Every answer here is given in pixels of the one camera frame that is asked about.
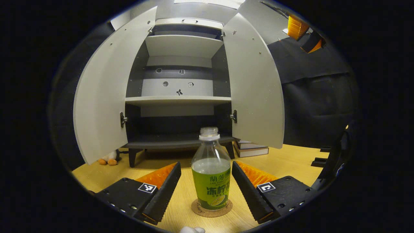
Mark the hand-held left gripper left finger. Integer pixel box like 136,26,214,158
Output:
95,162,181,225

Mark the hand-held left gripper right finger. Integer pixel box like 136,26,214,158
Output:
232,161,319,224

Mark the round cork coaster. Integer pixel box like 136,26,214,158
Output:
191,198,233,218

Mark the green label plastic bottle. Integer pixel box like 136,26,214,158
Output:
191,127,232,211

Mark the white cabinet door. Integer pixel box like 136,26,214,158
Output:
222,12,286,149
73,6,158,165

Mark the white cabinet drawer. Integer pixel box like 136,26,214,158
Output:
155,18,224,29

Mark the dark cover book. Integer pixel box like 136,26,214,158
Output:
234,147,269,158

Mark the black backdrop cloth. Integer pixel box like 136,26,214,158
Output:
49,19,359,170

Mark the penguin plush toy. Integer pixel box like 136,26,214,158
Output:
98,150,118,166

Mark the ceiling light panel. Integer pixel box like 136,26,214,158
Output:
174,0,241,9

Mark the black stand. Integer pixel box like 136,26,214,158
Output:
310,123,356,191

